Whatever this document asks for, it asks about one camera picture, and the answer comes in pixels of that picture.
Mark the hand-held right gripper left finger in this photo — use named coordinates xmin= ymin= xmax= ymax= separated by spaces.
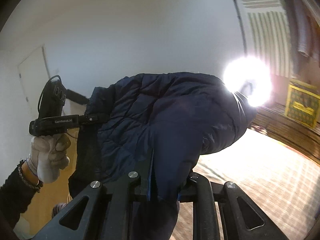
xmin=32 ymin=149 xmax=154 ymax=240

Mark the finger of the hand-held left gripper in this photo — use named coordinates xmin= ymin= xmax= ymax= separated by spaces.
xmin=66 ymin=88 xmax=90 ymax=105
xmin=80 ymin=113 xmax=108 ymax=127

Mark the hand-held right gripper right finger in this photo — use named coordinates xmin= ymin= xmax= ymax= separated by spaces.
xmin=180 ymin=171 xmax=290 ymax=240

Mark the navy puffer jacket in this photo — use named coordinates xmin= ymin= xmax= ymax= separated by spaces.
xmin=69 ymin=72 xmax=258 ymax=240

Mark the person's left forearm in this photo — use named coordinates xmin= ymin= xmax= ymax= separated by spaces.
xmin=0 ymin=160 xmax=44 ymax=230

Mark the person's left hand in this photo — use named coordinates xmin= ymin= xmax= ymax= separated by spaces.
xmin=29 ymin=133 xmax=72 ymax=184

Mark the bright round lamp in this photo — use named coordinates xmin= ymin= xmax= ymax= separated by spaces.
xmin=222 ymin=56 xmax=272 ymax=108

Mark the yellow green patterned box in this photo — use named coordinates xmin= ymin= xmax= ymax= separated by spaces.
xmin=285 ymin=79 xmax=320 ymax=128

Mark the green white striped cloth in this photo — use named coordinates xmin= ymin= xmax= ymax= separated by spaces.
xmin=236 ymin=0 xmax=295 ymax=77

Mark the hanging garment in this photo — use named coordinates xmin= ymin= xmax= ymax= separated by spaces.
xmin=287 ymin=0 xmax=313 ymax=57

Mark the beaded bracelet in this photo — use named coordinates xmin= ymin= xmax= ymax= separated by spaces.
xmin=17 ymin=161 xmax=44 ymax=193

